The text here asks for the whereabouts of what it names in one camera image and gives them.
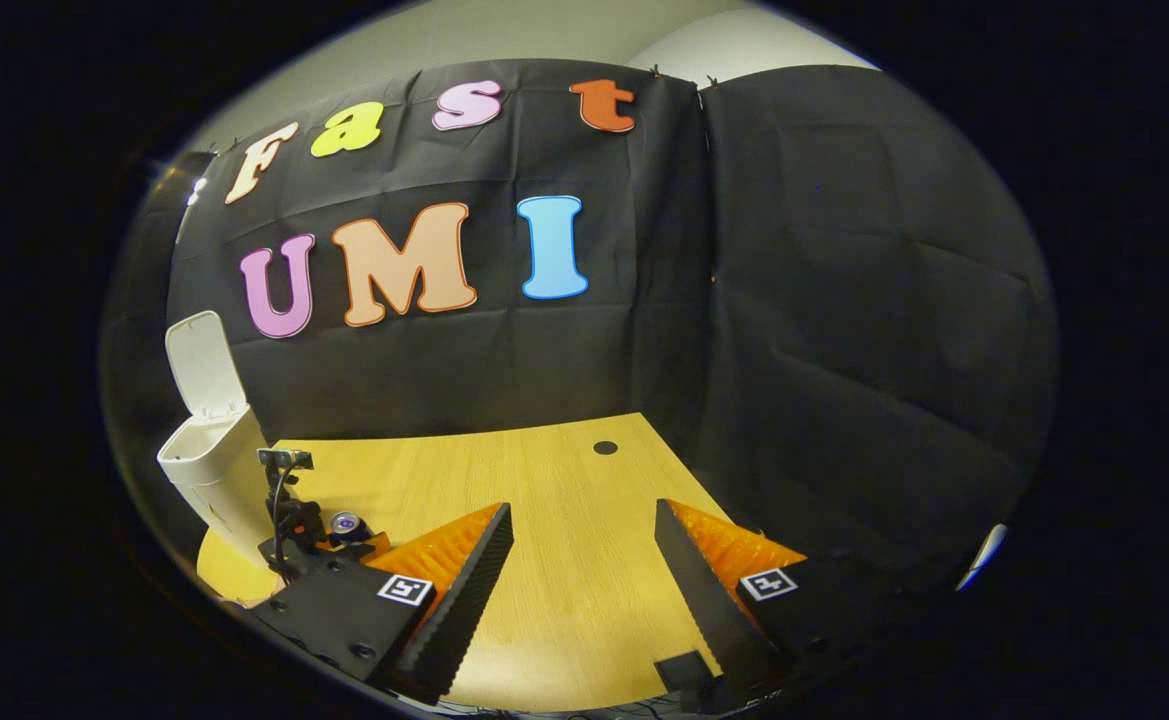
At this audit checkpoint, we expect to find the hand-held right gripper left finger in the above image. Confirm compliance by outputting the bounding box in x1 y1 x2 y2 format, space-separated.
244 502 515 706

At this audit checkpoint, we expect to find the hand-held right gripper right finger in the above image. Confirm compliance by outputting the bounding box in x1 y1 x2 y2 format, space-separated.
656 498 905 713

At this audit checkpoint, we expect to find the white desktop garbage bin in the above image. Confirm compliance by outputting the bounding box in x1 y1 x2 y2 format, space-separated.
157 311 280 576

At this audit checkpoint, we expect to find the wooden desktop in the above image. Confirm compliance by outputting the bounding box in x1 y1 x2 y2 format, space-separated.
196 412 745 713

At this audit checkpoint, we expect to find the black backdrop cloth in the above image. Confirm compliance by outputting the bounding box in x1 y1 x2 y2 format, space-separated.
104 60 1060 601

